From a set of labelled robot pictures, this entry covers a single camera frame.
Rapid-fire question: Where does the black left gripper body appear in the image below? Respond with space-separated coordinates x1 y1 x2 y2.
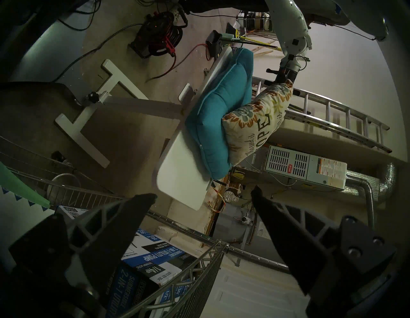
278 67 299 85

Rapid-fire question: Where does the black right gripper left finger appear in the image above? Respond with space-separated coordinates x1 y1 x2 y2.
9 193 158 295

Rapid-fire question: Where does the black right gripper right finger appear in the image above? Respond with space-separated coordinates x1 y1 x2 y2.
250 185 397 296

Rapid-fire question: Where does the floral HOPE JOY pillow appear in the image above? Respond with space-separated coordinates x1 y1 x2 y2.
222 79 293 166

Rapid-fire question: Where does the teal tufted seat cushion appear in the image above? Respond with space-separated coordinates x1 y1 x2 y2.
185 48 254 180

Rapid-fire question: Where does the green edged triangle print cushion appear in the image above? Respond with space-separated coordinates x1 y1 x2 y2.
0 162 54 247

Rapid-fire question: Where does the yellow rod tool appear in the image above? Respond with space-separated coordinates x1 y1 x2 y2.
234 30 282 50

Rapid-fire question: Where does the utility pump cardboard box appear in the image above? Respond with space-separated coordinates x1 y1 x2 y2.
54 205 199 318

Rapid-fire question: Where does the aluminium ladder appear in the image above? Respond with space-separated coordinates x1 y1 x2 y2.
251 76 393 154

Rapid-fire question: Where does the cluttered storage rack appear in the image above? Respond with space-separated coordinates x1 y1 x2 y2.
237 11 273 31

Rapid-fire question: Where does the metal bowl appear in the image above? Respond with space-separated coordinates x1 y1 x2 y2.
46 173 81 209

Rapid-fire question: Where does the green plastic tool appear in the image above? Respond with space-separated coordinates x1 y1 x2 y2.
224 22 240 40

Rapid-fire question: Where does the white panel door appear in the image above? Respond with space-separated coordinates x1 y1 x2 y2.
205 256 308 318

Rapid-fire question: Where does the white furnace unit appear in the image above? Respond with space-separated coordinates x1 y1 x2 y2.
264 145 348 191

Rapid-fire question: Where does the grey water heater tank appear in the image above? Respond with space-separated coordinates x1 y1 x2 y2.
213 205 273 266

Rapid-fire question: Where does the black box device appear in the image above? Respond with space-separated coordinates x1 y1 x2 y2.
205 30 222 61

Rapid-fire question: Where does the person in white shirt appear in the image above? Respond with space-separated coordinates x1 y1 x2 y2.
189 0 390 42

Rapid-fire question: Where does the white adjustable side table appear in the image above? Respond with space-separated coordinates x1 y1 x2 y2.
55 45 234 211

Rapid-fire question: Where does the white power strip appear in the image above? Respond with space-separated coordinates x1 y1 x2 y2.
169 4 189 26

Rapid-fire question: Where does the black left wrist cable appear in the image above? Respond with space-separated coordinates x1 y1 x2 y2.
288 54 308 71

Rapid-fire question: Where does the silver duct pipe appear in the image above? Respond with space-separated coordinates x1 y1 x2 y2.
346 162 398 228

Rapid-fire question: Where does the orange coiled wire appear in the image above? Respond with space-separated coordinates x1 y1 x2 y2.
208 186 226 213

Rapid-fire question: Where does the chrome wire shelf rack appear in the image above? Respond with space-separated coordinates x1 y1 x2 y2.
0 136 290 318

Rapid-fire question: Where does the red floor cable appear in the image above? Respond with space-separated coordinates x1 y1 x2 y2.
146 43 209 82

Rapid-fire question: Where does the black red cable reel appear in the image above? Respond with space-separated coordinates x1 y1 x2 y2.
130 11 188 59

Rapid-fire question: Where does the black floor cable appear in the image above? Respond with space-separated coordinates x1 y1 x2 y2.
51 22 143 83

